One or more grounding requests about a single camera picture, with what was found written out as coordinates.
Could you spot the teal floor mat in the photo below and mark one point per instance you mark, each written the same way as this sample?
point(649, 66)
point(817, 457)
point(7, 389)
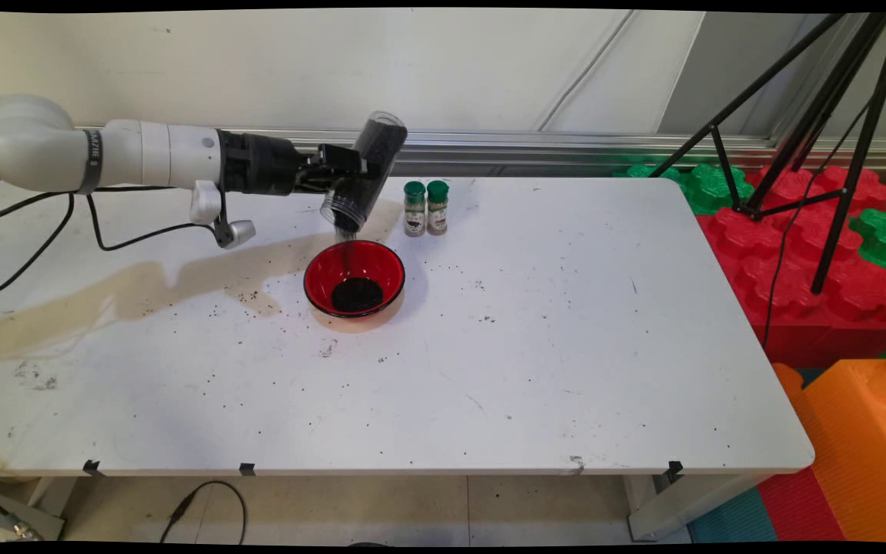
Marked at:
point(731, 519)

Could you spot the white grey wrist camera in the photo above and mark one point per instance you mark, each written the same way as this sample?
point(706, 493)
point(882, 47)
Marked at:
point(237, 231)

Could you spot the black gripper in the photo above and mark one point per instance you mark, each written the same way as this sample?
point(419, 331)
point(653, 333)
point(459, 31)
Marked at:
point(258, 165)

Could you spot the red floor mat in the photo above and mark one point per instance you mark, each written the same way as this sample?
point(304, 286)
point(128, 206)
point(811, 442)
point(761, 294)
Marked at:
point(801, 508)

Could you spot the orange foam block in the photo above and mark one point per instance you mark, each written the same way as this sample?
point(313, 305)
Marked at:
point(858, 446)

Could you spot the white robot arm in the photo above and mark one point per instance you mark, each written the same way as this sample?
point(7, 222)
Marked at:
point(143, 154)

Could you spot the aluminium rail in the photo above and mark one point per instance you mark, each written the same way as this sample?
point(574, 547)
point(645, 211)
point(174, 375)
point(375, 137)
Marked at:
point(566, 150)

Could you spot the clear jar with black grains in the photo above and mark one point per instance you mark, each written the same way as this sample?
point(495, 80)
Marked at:
point(380, 150)

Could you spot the black tripod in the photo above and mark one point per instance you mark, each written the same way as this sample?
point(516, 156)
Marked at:
point(847, 185)

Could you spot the white table leg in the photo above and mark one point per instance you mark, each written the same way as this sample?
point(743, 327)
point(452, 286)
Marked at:
point(681, 504)
point(54, 492)

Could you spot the green capped spice bottle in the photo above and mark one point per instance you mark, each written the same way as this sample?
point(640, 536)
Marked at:
point(438, 209)
point(414, 211)

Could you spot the black grain pile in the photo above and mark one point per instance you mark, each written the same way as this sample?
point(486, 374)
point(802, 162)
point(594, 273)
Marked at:
point(357, 295)

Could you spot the red bowl with black rim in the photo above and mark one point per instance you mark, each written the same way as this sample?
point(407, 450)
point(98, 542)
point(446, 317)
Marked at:
point(324, 265)

